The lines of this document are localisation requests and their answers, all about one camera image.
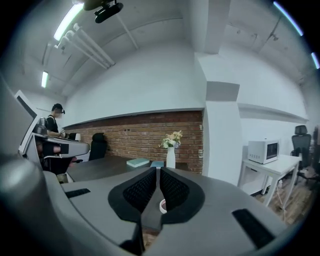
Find black mesh office chair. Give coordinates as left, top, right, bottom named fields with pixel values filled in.
left=289, top=124, right=314, bottom=186

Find black overhead device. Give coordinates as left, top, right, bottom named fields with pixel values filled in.
left=83, top=0, right=125, bottom=24

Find white framed screen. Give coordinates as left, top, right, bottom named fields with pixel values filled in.
left=14, top=89, right=39, bottom=154

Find white table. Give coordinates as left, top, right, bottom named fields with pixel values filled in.
left=240, top=154, right=303, bottom=207

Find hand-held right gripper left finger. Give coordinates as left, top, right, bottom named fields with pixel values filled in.
left=108, top=166, right=158, bottom=223

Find bunch of pale flowers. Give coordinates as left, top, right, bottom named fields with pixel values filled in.
left=158, top=130, right=184, bottom=150

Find white ceiling pipes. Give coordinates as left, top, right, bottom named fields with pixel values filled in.
left=54, top=23, right=116, bottom=70

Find short ceiling light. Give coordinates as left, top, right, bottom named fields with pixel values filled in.
left=310, top=52, right=320, bottom=70
left=40, top=70, right=49, bottom=89

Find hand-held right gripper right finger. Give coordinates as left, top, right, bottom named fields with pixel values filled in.
left=159, top=166, right=206, bottom=225

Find teal book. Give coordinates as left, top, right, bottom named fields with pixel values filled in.
left=126, top=157, right=151, bottom=167

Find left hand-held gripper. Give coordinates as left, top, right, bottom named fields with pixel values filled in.
left=29, top=132, right=91, bottom=159

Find dark wooden table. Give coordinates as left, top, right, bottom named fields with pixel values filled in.
left=66, top=156, right=191, bottom=183

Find white vase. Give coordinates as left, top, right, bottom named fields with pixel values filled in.
left=166, top=146, right=177, bottom=169

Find white microwave oven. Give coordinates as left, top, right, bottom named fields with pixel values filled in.
left=247, top=138, right=281, bottom=165

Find long ceiling light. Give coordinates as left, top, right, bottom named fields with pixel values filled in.
left=272, top=0, right=304, bottom=37
left=53, top=2, right=85, bottom=42

